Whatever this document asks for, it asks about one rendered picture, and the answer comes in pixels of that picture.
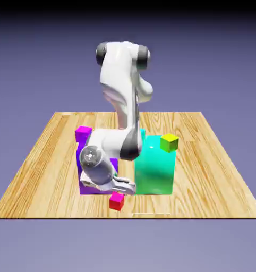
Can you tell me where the small red cube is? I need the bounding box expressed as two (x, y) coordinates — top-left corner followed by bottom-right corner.
(109, 191), (125, 211)

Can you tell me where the large teal box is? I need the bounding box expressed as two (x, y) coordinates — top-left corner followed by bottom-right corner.
(133, 127), (177, 196)

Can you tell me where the small magenta cube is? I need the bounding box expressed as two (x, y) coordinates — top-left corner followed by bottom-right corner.
(74, 125), (92, 145)

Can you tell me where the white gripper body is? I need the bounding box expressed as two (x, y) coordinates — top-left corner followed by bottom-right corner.
(99, 176), (137, 196)

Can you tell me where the large purple box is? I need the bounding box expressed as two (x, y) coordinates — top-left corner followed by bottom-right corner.
(75, 140), (120, 196)

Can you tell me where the small yellow cube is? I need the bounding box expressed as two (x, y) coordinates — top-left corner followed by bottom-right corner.
(160, 133), (180, 153)

